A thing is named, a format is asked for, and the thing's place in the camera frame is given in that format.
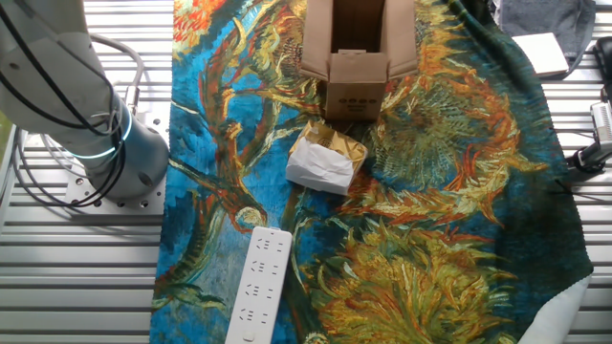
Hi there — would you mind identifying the brown cardboard box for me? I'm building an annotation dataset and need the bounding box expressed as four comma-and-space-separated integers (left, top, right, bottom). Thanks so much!
299, 0, 420, 121

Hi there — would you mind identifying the white flat box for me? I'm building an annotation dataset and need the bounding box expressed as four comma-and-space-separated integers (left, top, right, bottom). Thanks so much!
511, 32, 571, 78

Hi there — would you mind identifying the gold and white tissue pack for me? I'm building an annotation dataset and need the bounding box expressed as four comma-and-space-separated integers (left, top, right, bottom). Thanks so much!
284, 118, 369, 197

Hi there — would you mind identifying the white power strip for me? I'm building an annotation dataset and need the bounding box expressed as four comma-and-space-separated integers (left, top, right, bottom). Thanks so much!
224, 226, 294, 344

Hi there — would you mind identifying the sunflower painting cloth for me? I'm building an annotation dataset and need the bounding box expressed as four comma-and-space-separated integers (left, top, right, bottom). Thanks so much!
148, 0, 594, 344

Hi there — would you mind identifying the grey cloth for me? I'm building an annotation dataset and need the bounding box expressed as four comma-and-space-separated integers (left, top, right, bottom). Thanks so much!
491, 0, 597, 81

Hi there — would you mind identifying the black rounded device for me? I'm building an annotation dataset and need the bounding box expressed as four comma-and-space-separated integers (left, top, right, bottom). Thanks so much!
592, 35, 612, 104

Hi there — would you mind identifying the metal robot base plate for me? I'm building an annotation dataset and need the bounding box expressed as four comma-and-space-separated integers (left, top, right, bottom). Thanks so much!
62, 114, 169, 212

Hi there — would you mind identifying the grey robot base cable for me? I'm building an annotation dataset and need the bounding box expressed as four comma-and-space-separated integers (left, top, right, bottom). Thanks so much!
89, 32, 145, 118

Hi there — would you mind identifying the black cable bundle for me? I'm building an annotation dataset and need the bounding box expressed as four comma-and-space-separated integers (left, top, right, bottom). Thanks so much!
0, 0, 128, 209

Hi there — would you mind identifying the grey camera clamp mount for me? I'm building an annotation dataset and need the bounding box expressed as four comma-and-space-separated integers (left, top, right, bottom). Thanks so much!
565, 140, 612, 175

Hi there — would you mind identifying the silver exterior camera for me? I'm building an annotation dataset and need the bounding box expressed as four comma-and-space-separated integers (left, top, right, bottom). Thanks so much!
589, 98, 612, 144

